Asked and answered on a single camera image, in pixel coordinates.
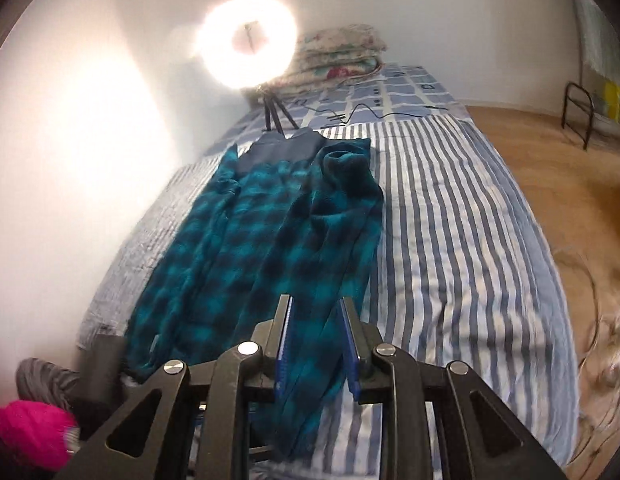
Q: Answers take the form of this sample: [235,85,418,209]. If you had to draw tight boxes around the person's left forearm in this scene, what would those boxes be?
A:
[0,400,81,471]

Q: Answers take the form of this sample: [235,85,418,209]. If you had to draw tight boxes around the black metal clothes rack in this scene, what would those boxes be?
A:
[561,82,620,150]

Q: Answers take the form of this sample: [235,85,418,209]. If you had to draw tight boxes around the striped hanging cloth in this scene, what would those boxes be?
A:
[572,0,620,78]

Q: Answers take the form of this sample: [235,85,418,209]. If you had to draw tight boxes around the black ring light cable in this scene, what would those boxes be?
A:
[302,100,453,126]

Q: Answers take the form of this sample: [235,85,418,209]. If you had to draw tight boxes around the bundle of floor cables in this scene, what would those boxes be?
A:
[574,260,620,396]

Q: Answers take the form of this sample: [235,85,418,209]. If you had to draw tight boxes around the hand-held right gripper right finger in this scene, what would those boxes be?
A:
[340,296,563,480]

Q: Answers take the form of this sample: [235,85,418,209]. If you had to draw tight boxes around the blue checked bed sheet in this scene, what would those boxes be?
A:
[225,62,473,133]

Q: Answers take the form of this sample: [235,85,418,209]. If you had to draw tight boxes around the ring light on tripod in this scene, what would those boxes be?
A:
[242,20,301,136]

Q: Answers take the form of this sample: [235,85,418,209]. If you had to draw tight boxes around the yellow box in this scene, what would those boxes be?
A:
[602,80,620,123]

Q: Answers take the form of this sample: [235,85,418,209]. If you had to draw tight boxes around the grey striped cloth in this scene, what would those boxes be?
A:
[15,357,83,413]

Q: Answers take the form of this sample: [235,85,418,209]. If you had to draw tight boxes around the teal plaid fleece jacket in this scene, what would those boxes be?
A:
[124,127,385,458]

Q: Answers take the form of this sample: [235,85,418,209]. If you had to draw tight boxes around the folded floral quilt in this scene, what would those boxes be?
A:
[277,24,388,95]

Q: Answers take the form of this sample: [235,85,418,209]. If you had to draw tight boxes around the blue white striped bed sheet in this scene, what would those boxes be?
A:
[75,112,580,471]

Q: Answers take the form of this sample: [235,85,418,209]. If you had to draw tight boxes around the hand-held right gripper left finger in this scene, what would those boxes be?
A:
[52,294,293,480]

